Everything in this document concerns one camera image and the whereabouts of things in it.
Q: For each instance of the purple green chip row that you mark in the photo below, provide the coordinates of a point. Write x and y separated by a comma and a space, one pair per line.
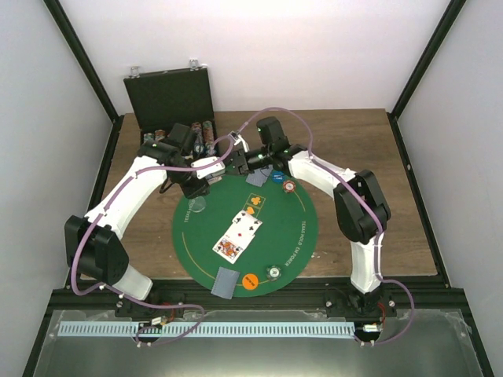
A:
197, 128

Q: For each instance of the leftmost multicolour chip row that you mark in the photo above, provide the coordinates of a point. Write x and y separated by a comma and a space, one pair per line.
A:
148, 137

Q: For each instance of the blue patterned card deck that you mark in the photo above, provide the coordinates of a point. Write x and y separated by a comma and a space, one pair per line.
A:
213, 180

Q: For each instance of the round green poker mat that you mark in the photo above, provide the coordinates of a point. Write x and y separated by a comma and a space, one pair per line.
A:
287, 237

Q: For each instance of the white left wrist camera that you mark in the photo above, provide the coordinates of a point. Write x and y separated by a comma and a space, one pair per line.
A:
208, 168

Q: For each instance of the black enclosure frame post right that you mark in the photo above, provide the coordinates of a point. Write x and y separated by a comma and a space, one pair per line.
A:
436, 40

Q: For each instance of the black enclosure frame post left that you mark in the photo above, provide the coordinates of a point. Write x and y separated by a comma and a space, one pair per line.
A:
69, 34

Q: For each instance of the brown green chip row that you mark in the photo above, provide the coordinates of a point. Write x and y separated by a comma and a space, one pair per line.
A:
209, 137

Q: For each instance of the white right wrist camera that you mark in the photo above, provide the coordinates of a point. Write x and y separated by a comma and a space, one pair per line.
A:
238, 139

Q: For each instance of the face-up black clubs card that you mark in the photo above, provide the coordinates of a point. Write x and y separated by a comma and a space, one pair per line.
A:
245, 222

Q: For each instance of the face-up queen card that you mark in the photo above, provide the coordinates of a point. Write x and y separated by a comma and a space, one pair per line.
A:
227, 249

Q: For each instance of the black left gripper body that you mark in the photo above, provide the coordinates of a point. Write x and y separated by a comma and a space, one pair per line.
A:
189, 191

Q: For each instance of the dealt card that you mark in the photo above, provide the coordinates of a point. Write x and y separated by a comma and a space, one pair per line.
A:
225, 283
259, 176

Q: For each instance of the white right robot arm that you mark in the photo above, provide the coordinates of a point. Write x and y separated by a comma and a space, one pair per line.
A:
362, 211

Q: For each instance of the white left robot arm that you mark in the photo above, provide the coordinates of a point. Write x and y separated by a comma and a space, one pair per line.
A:
95, 254

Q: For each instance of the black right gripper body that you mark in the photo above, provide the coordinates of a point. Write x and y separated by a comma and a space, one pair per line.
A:
241, 157

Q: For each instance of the face-up red ace card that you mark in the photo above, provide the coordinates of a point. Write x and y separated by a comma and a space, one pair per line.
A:
240, 235

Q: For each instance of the clear acrylic dealer button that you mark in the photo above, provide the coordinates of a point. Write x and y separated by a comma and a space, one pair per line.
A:
198, 204

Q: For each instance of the blue round button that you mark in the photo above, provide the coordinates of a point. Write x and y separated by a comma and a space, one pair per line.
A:
278, 177

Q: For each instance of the black poker set case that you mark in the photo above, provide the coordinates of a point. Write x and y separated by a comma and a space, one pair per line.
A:
161, 99

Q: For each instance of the orange small blind button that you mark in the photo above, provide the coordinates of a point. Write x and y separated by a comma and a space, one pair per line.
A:
250, 281

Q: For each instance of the light blue slotted ruler strip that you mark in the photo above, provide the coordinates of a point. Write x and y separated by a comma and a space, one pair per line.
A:
322, 330

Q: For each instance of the black enclosure frame post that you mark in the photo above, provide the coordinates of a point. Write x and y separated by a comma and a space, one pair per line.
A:
436, 40
69, 34

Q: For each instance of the orange blue chip row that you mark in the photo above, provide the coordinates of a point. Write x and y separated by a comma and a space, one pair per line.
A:
159, 135

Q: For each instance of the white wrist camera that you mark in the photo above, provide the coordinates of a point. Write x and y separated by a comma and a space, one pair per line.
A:
238, 139
208, 168

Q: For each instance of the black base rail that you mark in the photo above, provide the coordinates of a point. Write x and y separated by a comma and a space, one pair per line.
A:
327, 295

